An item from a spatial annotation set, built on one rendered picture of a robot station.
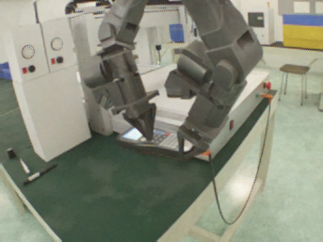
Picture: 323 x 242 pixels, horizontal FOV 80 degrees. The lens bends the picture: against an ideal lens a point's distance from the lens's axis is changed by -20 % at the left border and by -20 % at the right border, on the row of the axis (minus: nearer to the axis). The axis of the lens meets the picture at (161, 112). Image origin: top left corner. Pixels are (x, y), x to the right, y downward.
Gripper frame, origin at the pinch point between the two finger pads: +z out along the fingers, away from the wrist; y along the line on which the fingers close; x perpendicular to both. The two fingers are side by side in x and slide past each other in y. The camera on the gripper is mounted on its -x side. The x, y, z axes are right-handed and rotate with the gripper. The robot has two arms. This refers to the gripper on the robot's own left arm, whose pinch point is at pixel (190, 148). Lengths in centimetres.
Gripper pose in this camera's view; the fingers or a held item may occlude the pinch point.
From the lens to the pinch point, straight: 52.0
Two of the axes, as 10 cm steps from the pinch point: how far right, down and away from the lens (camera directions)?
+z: -3.3, 7.3, 6.0
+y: -5.2, 3.8, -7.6
